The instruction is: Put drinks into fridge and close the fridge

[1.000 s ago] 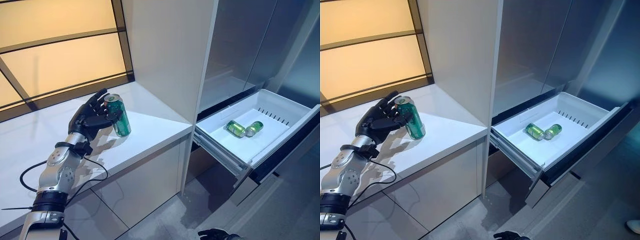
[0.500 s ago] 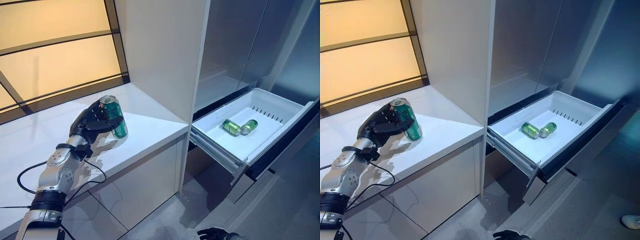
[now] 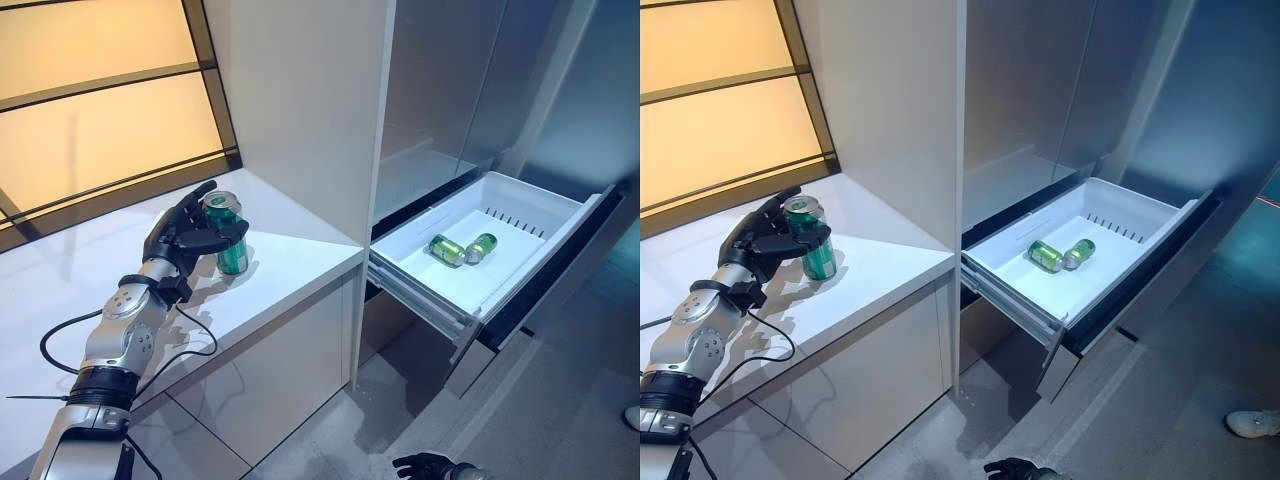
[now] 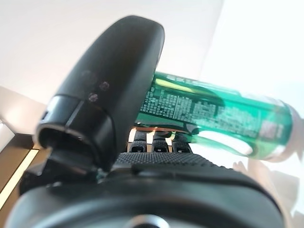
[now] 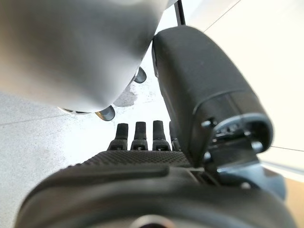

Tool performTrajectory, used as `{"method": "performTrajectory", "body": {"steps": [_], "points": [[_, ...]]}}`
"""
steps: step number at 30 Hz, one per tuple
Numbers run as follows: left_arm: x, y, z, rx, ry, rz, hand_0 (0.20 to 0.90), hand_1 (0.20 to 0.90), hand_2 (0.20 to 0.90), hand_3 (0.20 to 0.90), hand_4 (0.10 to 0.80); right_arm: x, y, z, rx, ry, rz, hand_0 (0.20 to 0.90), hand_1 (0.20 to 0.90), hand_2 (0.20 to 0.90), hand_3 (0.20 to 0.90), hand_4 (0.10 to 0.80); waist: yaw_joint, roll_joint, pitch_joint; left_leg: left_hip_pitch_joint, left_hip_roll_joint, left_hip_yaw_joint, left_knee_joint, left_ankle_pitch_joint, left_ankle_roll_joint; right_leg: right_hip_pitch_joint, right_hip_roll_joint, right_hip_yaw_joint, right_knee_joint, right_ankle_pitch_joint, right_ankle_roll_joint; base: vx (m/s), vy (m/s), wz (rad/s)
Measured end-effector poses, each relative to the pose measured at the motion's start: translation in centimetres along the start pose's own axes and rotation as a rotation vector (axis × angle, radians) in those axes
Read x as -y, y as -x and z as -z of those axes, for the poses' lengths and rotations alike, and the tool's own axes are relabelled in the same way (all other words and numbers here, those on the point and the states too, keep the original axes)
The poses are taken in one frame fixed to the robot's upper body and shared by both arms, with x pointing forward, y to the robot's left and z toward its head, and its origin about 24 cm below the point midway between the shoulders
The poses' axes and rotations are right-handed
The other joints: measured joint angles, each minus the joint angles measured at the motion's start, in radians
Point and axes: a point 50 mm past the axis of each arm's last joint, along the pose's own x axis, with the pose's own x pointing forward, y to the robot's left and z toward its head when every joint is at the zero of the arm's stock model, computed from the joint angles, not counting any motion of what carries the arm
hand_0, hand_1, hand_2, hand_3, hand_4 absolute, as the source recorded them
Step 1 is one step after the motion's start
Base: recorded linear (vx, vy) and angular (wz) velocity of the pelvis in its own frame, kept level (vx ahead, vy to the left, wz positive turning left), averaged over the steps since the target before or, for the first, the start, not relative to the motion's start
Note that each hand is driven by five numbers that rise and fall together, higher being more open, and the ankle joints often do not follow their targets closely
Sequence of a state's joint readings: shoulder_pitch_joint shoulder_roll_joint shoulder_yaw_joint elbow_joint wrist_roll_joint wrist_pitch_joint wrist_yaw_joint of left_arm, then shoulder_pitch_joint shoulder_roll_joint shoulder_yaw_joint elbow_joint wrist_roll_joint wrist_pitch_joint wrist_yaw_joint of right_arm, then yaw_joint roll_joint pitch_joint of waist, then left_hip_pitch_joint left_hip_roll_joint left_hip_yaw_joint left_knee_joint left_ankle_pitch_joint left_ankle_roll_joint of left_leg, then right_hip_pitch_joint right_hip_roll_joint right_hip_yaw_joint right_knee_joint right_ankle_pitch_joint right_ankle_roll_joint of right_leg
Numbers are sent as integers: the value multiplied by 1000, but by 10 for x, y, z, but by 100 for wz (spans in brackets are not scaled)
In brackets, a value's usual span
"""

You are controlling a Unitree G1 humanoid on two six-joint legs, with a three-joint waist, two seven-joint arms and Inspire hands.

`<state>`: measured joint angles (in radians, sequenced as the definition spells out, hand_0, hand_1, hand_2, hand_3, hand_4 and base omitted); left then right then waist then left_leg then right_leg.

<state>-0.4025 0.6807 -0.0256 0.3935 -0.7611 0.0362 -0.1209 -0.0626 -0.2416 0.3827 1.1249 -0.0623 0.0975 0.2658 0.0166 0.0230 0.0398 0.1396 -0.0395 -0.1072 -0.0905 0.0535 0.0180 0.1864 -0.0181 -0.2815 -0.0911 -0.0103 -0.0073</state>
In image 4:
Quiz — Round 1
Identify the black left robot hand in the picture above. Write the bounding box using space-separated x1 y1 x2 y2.
4 15 292 228

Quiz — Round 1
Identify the green soda can orange stripe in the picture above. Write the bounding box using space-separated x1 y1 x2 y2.
135 70 299 164

